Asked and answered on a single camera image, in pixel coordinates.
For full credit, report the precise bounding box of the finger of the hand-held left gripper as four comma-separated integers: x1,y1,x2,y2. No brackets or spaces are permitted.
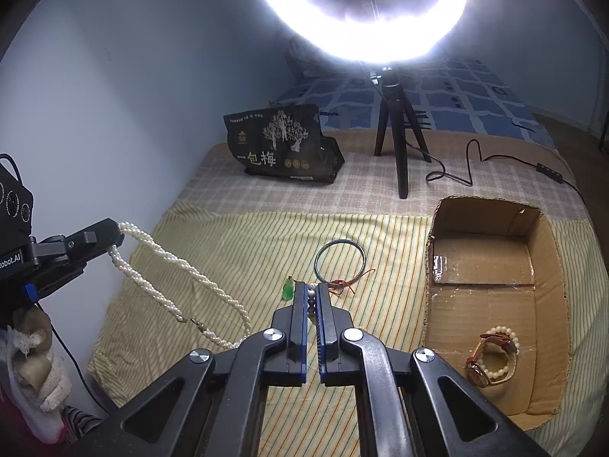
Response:
29,218,126,266
24,248,112,302

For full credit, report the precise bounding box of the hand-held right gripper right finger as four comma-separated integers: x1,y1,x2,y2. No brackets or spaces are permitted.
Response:
317,283,553,457

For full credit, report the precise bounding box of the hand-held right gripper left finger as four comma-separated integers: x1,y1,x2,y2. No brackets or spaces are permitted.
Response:
62,282,306,457

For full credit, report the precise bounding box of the green jade pendant bead string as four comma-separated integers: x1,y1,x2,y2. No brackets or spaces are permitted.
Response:
281,269,375,344

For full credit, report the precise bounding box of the twisted white pearl necklace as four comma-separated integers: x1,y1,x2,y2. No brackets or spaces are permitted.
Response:
108,221,253,350

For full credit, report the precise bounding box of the cardboard box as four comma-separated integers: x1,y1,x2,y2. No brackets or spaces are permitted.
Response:
422,195,572,432

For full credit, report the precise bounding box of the person's left hand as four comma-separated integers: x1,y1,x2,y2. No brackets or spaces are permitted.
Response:
6,305,66,443

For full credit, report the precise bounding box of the dark green bangle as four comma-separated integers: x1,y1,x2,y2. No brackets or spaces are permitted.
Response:
313,241,367,284

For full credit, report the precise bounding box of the yellow striped cloth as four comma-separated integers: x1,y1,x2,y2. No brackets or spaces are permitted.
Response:
87,199,609,457

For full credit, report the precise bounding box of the beige checkered bedsheet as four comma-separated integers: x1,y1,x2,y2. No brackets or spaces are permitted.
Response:
161,126,589,230

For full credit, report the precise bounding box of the black snack bag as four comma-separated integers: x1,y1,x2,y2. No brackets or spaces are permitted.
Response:
223,103,346,186

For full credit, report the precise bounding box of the black tripod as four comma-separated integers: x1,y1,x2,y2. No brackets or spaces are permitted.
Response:
368,64,432,200

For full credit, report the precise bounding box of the blue patterned blanket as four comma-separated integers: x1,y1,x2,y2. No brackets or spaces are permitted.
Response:
273,56,558,149

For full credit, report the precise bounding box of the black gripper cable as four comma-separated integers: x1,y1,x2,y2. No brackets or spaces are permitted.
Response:
34,301,116,416

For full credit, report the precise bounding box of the brown strap wristwatch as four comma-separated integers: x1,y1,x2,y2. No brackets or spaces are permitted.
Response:
465,333,521,388

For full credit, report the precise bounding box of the white pearl bracelet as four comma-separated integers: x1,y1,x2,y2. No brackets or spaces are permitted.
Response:
476,326,521,384

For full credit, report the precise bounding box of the black ring light cable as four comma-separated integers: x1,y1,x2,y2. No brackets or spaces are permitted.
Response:
425,138,579,192

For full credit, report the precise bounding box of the white ring light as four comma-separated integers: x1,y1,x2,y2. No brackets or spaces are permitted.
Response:
252,0,470,66

